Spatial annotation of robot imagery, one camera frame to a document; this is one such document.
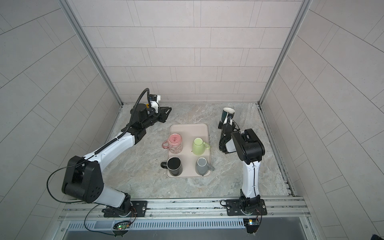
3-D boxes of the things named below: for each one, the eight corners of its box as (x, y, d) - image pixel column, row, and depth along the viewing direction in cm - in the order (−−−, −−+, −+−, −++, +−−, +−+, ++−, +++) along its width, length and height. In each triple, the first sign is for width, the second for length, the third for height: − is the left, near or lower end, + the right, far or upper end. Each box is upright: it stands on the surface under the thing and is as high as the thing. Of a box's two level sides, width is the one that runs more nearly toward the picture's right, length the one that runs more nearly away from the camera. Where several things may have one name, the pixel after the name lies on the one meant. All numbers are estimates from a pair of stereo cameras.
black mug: (162, 176, 83) (159, 170, 76) (164, 163, 88) (161, 156, 81) (181, 176, 83) (180, 170, 76) (182, 163, 88) (181, 156, 81)
